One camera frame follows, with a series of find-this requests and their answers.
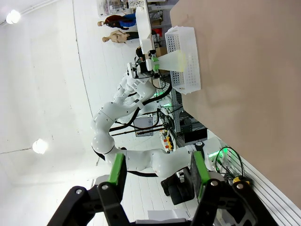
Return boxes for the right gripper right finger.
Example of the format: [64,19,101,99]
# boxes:
[189,151,278,226]

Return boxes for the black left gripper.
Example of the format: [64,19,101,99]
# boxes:
[135,53,160,78]

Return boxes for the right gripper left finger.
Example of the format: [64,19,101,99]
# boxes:
[47,153,132,226]

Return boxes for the translucent plastic conical flask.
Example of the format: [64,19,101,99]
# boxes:
[156,50,188,73]

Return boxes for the brown cardboard box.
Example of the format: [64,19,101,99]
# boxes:
[154,47,168,57]

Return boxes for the seated person in white shirt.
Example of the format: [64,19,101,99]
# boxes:
[135,47,144,64]

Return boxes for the yellow emergency stop button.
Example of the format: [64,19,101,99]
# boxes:
[232,175,250,186]

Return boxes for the white perforated plastic basket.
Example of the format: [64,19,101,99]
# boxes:
[164,26,202,95]

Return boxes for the white desk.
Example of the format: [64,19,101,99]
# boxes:
[135,7,153,51]

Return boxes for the black computer box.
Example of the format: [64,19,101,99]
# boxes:
[183,128,208,144]

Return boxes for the bare tan mannequin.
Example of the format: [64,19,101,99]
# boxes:
[102,30,139,44]

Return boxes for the white printed poster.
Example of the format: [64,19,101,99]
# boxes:
[135,117,154,137]

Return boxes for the clothed mannequin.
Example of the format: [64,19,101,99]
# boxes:
[97,14,137,30]

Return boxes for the clear plastic storage drawers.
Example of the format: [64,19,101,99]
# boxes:
[96,0,129,17]

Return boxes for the round ceiling light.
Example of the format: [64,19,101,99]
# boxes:
[32,138,48,155]
[6,9,22,24]

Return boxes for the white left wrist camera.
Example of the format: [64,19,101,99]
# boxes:
[127,62,137,78]

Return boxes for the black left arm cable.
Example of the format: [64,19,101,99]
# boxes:
[127,73,173,132]

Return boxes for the black cable loop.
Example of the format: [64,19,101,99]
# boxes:
[215,145,245,179]

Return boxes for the white slatted table frame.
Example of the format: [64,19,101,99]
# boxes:
[225,150,301,226]

